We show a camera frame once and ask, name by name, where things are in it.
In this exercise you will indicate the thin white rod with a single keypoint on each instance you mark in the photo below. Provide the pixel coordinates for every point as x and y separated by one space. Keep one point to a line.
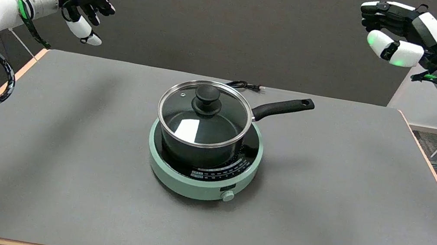
20 43

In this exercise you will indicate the glass pot lid black knob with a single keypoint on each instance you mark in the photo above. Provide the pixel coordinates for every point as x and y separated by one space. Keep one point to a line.
207 94

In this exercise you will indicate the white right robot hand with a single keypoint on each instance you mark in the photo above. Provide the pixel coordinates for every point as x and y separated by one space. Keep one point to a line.
409 54

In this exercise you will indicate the green induction cooker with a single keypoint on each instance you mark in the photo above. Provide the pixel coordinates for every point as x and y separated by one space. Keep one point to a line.
191 186

